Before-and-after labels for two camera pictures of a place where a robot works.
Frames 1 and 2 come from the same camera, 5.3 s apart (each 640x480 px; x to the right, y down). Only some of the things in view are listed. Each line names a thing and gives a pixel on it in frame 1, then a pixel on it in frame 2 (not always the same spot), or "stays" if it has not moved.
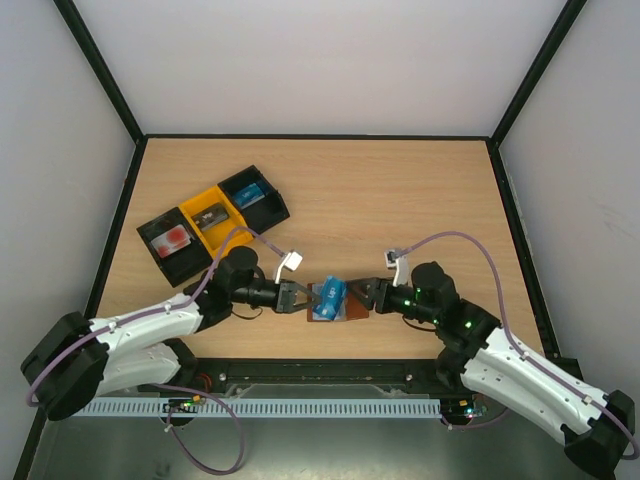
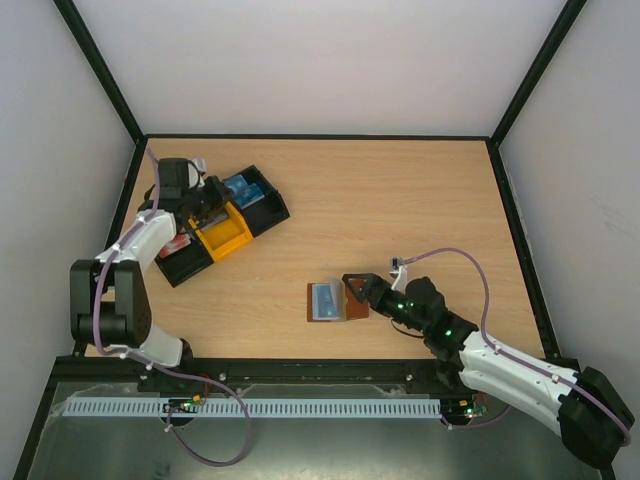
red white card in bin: (171, 241) stays
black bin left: (183, 263) stays
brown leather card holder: (349, 307) stays
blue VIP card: (331, 295) → (240, 188)
